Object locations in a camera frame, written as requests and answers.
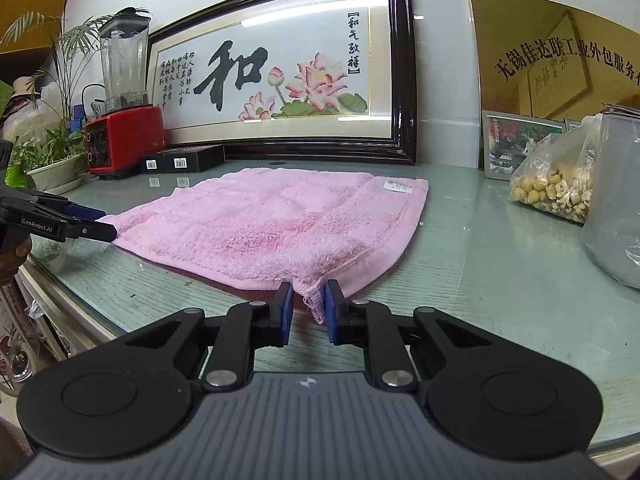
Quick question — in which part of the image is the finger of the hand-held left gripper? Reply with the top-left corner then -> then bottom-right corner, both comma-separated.
62,219 -> 119,243
29,194 -> 107,221

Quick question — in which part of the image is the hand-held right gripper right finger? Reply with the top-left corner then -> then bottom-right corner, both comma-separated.
324,280 -> 494,394

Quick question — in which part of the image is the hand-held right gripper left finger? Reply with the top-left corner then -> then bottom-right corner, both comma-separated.
124,281 -> 294,392

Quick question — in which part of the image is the pink towel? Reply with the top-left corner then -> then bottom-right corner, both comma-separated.
95,167 -> 430,325

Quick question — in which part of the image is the person's left hand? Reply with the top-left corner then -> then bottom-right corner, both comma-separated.
0,240 -> 32,284

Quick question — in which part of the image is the potted green plant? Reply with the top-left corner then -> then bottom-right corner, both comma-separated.
0,7 -> 151,195

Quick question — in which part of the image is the black box with white label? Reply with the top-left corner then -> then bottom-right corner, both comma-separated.
139,152 -> 173,176
169,144 -> 226,174

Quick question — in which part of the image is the red blender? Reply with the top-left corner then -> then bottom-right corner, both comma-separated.
82,7 -> 166,181

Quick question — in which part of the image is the framed lotus embroidery picture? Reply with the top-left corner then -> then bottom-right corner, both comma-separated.
145,0 -> 419,166

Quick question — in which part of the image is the clear bag of dried flowers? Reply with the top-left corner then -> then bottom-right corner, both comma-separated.
508,115 -> 604,225

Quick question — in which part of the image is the grey translucent plastic bag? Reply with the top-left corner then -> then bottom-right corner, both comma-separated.
580,102 -> 640,290

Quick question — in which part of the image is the gold wall plaque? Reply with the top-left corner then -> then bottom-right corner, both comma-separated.
467,0 -> 640,171

